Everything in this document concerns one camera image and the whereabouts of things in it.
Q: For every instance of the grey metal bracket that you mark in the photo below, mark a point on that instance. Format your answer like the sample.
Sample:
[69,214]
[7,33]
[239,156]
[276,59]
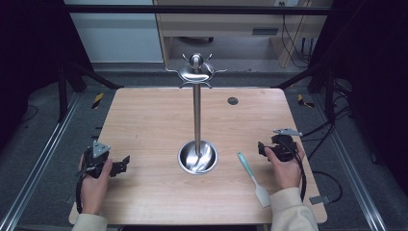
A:
[319,199]

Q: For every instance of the aluminium floor rail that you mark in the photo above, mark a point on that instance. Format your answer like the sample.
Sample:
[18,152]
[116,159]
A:
[351,166]
[35,163]

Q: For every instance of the yellow black striped tape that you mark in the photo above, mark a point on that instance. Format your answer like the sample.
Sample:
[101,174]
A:
[97,100]
[303,100]

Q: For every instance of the white cabinet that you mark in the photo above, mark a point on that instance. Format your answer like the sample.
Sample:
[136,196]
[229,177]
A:
[118,35]

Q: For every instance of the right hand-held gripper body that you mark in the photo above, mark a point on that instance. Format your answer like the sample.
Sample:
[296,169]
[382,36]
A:
[284,147]

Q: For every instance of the black metal stand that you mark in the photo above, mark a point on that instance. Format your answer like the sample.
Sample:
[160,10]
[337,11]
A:
[320,86]
[69,86]

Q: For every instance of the person's right hand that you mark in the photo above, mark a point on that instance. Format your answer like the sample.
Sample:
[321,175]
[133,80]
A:
[287,173]

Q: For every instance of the person's left hand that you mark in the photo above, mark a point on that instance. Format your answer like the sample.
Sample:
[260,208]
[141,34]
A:
[93,189]

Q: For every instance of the steel utensil hanging rack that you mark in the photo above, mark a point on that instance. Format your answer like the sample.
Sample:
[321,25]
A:
[197,118]

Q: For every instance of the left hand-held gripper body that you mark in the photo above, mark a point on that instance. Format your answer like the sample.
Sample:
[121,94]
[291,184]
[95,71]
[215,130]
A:
[96,160]

